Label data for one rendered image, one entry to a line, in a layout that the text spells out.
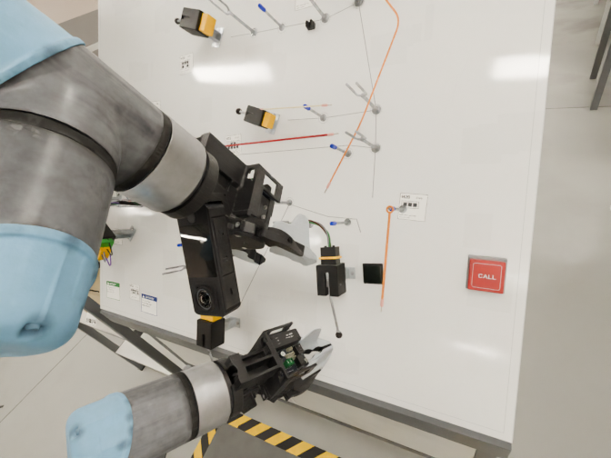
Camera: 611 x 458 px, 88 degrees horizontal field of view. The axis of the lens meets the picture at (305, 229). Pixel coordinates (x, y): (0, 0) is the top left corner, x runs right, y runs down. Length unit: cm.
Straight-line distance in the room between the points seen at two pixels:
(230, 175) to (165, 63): 74
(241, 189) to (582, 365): 165
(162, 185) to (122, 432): 24
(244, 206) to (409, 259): 37
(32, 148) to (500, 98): 60
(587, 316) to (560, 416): 49
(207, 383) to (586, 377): 159
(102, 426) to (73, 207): 25
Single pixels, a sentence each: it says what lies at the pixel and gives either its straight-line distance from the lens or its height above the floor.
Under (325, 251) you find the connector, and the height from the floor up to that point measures 114.
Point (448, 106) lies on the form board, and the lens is 63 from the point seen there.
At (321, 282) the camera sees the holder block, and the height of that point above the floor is 111.
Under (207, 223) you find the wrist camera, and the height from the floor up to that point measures 140.
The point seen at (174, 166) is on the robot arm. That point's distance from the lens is 27.
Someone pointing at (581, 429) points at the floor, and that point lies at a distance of 171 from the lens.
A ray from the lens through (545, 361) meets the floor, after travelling 178.
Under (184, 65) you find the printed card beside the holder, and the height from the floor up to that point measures 141.
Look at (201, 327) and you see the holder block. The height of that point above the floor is 101.
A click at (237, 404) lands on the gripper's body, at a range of 44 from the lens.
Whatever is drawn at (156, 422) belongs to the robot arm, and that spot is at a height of 126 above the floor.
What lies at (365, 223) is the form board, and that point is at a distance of 64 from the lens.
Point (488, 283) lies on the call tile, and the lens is 58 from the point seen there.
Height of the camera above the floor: 156
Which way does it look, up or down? 40 degrees down
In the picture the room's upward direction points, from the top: 22 degrees counter-clockwise
